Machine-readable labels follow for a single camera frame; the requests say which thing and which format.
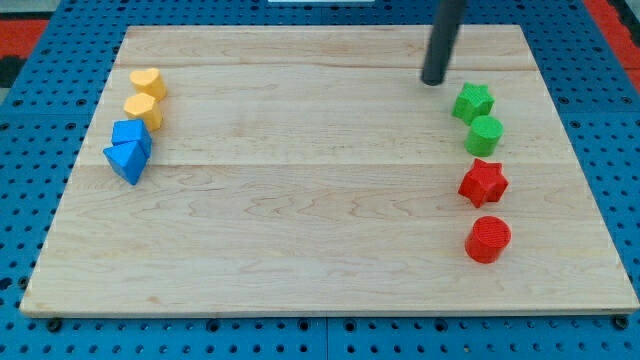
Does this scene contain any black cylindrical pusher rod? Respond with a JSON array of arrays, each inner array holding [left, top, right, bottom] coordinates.
[[421, 0, 467, 86]]

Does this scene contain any blue cube block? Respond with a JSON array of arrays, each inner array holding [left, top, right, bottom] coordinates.
[[111, 119, 152, 158]]

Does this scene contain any red star block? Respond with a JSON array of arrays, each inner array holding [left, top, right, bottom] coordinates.
[[458, 158, 509, 208]]

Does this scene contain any wooden board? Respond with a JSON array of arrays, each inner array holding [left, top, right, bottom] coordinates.
[[20, 25, 639, 318]]

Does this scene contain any red cylinder block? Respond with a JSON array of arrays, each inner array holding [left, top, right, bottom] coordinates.
[[465, 216, 512, 264]]

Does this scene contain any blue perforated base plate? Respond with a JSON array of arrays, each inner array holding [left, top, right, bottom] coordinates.
[[1, 0, 639, 359]]

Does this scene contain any blue triangle block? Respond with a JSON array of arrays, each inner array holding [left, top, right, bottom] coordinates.
[[103, 141, 148, 185]]

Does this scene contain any green cylinder block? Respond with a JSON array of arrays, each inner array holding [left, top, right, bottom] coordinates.
[[464, 115, 504, 157]]

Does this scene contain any green star block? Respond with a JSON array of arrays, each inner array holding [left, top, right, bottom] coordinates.
[[452, 82, 495, 125]]

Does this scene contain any yellow heart block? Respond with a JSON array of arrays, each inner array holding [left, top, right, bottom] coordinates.
[[129, 68, 167, 100]]

